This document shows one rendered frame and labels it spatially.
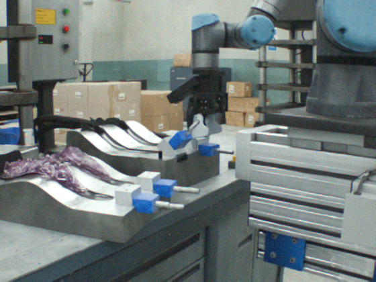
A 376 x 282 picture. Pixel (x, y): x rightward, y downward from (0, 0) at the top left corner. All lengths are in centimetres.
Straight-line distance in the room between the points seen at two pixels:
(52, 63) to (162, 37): 783
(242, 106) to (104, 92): 361
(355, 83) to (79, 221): 55
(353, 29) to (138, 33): 960
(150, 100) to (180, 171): 473
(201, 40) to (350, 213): 68
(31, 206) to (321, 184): 56
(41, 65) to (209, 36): 91
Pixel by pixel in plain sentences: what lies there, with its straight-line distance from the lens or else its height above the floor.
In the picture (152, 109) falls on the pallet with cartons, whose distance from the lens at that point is 578.
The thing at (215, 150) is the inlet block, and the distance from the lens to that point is 113.
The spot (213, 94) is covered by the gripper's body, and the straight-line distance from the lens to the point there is 108.
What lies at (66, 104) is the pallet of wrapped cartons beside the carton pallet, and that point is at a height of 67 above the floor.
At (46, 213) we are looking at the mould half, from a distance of 84.
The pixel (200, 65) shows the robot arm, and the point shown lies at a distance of 110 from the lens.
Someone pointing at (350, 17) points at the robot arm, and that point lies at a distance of 55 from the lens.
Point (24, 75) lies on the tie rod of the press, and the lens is 161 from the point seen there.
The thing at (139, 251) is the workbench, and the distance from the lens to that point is 96.
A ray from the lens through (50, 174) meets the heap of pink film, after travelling 88.
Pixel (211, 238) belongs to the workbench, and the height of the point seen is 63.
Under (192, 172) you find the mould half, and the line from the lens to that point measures 111.
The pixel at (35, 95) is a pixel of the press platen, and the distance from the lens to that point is 161.
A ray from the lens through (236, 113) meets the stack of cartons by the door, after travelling 803.
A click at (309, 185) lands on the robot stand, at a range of 72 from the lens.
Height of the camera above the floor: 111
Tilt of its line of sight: 10 degrees down
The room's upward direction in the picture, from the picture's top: straight up
